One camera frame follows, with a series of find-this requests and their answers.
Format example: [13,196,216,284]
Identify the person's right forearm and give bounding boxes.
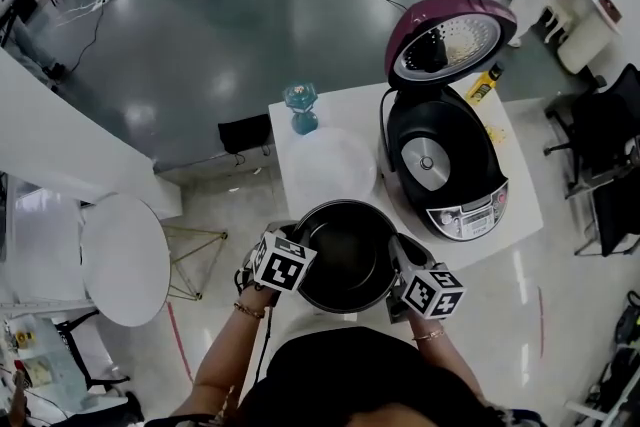
[406,312,482,397]

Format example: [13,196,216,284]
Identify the black metal rack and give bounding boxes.
[51,308,132,397]

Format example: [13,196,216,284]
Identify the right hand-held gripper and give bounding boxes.
[384,234,467,324]

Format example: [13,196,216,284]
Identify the teal lantern ornament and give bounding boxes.
[281,82,322,138]

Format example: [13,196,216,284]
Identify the pale yellow snack pieces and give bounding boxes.
[485,123,511,148]

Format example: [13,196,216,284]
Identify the white counter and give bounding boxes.
[556,0,627,72]

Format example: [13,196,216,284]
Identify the person's left forearm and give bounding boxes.
[191,287,282,422]

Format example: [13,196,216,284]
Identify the purple rice cooker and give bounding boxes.
[380,0,519,243]

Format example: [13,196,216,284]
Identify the person's black shirt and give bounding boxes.
[233,326,504,427]

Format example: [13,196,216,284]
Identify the black bag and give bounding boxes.
[217,113,274,156]

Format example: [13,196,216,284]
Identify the white perforated steamer tray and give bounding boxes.
[284,126,379,217]

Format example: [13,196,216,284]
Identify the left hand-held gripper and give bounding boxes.
[251,219,319,293]

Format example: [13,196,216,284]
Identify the black pot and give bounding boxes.
[291,198,402,315]

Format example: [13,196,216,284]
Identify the black office chair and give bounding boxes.
[573,179,640,259]
[543,63,640,200]

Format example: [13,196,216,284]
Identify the round white side table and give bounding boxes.
[78,193,172,328]

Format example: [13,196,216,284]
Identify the gold wire table base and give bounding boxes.
[161,224,229,302]

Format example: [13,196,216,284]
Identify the yellow oil bottle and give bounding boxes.
[465,61,507,103]

